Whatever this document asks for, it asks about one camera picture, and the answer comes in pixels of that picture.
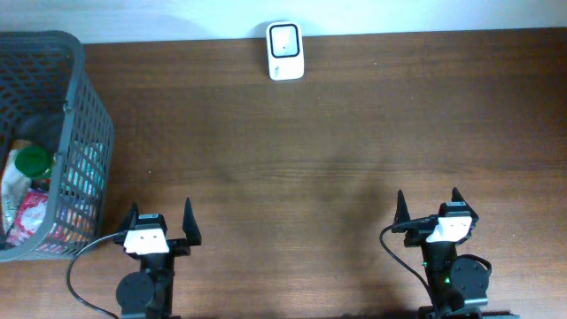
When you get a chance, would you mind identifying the grey plastic mesh basket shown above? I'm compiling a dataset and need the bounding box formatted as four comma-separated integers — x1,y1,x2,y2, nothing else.
1,31,114,262

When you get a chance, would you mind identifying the orange Kleenex tissue pack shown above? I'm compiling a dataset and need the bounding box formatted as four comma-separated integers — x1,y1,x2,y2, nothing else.
48,207,95,247

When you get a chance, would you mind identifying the red purple pad packet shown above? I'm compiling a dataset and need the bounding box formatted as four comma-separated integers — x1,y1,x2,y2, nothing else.
7,189,49,246

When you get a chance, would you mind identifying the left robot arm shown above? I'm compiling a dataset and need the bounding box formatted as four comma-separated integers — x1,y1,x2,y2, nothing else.
114,199,202,319

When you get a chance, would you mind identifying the teal Kleenex tissue pack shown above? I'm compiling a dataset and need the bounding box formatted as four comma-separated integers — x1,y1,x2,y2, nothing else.
66,141,105,196

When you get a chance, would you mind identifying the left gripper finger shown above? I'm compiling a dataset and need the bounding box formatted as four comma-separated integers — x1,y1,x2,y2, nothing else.
117,202,139,232
182,198,202,246

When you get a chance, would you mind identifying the green lid seasoning jar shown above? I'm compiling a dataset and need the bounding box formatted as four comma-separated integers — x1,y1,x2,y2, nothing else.
14,145,55,180

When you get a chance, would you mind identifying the left camera cable black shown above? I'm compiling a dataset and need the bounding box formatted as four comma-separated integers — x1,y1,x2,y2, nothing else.
64,233,125,318

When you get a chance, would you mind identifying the right camera cable black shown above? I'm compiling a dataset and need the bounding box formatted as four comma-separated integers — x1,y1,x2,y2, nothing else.
378,224,439,317

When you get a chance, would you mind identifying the white cream tube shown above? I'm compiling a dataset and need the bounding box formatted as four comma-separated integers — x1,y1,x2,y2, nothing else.
1,139,32,233

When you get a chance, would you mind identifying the camera cable black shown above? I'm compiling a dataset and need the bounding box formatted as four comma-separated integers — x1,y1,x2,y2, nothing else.
64,233,125,318
378,224,439,317

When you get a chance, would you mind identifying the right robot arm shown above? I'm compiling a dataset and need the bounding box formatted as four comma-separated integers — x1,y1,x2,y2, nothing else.
386,188,517,319

